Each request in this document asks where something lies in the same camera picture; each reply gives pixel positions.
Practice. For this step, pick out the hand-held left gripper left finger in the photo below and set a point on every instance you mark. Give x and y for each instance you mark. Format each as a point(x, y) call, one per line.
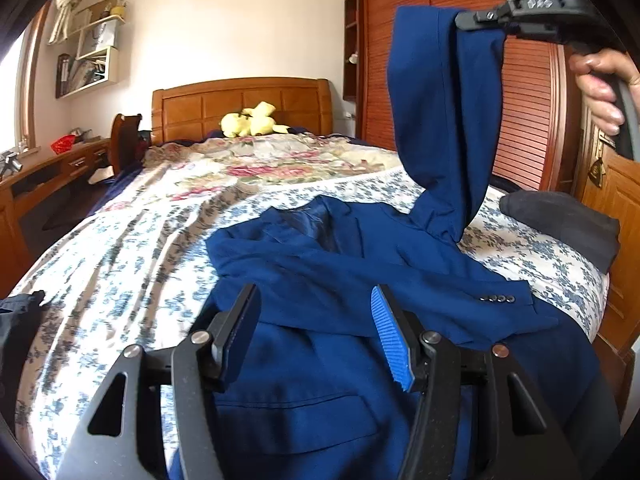
point(240, 325)

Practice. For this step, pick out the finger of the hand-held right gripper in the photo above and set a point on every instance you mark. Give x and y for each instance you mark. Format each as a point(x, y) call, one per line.
point(530, 12)

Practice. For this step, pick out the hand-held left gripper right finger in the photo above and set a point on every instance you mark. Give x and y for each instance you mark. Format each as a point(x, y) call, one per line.
point(390, 335)

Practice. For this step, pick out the navy blue blazer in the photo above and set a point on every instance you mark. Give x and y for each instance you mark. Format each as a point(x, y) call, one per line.
point(320, 270)

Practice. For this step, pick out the person's right hand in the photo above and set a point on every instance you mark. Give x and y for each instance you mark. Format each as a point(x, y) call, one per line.
point(597, 90)

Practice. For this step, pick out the wooden louvred wardrobe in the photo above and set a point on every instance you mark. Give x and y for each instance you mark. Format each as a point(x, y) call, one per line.
point(525, 110)

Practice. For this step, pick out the blue floral bed sheet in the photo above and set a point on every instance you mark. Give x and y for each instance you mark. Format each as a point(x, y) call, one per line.
point(125, 270)

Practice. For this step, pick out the hanging door ornament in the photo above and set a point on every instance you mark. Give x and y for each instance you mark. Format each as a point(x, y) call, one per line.
point(598, 172)

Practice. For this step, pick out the pink floral quilt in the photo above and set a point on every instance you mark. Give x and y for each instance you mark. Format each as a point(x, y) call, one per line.
point(280, 160)

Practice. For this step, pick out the wooden side shelf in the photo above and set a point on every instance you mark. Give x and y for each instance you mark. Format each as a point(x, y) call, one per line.
point(351, 45)

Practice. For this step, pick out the wooden door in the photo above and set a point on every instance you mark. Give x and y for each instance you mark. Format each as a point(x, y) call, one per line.
point(617, 210)

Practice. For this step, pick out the dark grey cloth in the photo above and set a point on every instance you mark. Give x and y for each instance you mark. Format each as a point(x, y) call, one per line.
point(560, 225)

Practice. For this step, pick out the yellow plush toy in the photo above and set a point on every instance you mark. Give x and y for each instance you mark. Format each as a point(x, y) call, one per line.
point(250, 121)

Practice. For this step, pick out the wooden chair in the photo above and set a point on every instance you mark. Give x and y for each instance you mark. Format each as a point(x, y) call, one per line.
point(122, 140)

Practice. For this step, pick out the wooden headboard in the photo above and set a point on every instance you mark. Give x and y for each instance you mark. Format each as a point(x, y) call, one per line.
point(200, 105)

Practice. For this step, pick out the black garment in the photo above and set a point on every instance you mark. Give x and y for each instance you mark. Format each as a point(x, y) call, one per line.
point(15, 320)

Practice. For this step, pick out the wooden desk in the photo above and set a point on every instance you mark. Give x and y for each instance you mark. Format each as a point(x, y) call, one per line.
point(30, 185)

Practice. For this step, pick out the black device on desk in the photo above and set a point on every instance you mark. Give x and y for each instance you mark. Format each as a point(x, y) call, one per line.
point(10, 162)

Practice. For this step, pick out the window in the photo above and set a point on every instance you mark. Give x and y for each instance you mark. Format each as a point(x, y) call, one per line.
point(20, 100)

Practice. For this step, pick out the yellow cup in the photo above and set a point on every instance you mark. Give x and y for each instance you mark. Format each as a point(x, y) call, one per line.
point(118, 10)

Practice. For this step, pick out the tied cream curtain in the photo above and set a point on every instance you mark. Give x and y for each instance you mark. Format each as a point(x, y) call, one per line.
point(67, 5)

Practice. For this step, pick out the white wall shelf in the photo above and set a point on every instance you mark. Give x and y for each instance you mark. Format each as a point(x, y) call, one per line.
point(100, 40)

